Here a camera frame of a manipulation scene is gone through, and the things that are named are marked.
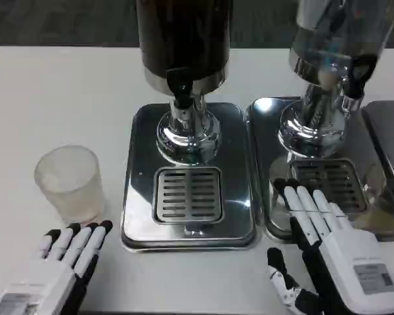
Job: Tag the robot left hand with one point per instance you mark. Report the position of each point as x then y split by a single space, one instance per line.
57 279

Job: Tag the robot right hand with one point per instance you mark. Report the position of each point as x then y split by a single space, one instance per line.
344 259

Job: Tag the clear ribbed glass cup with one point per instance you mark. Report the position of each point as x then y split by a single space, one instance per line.
70 183

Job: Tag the steel slotted drip grid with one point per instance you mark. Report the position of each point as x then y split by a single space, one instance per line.
338 177
188 195

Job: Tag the steel drip tray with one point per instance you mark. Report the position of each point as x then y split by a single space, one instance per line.
384 138
266 141
138 197

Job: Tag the black tap lever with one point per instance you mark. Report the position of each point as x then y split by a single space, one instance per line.
180 87
359 73

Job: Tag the clear drink dispenser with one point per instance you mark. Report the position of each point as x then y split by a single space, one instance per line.
335 33

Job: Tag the dark drink dispenser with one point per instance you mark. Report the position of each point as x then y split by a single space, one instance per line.
184 36

